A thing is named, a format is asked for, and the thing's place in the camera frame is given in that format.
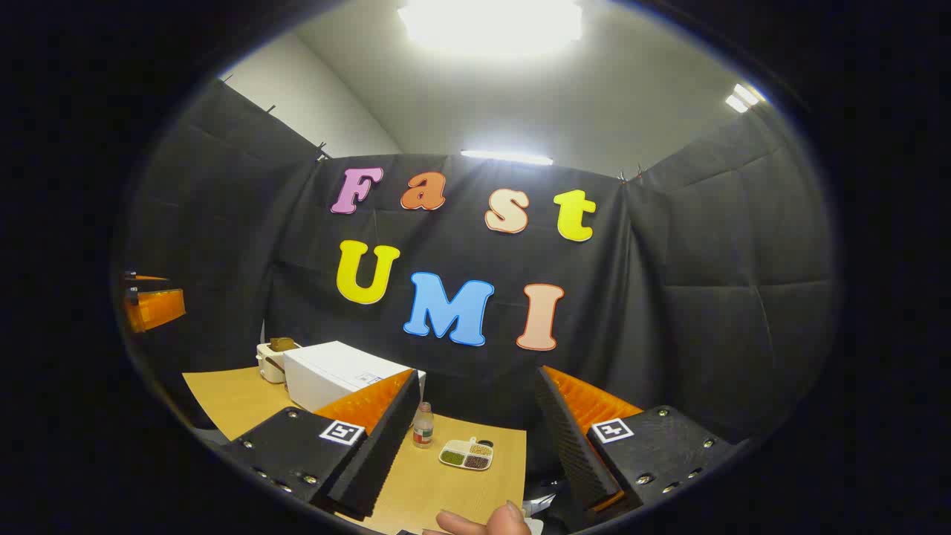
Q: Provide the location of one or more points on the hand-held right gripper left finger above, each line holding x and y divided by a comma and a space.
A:
386, 431

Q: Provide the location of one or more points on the white divided plate of beans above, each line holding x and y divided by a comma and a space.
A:
466, 454

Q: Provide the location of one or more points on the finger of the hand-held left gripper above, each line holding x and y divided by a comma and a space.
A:
156, 306

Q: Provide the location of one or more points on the white microwave oven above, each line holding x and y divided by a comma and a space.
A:
334, 371

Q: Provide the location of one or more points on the toast slice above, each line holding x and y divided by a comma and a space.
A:
282, 344

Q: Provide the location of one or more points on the small ceiling light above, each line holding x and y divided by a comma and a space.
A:
744, 98

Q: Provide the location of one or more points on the ceiling strip light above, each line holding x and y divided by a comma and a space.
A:
507, 157

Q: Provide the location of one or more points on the clear bottle with red label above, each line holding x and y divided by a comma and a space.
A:
423, 431

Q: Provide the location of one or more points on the black backdrop cloth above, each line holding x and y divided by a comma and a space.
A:
669, 297

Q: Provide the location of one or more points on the large ceiling light panel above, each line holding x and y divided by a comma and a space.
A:
490, 22

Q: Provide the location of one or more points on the white toaster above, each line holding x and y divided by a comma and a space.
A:
269, 364

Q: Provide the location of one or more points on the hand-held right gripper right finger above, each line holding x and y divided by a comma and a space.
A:
568, 438

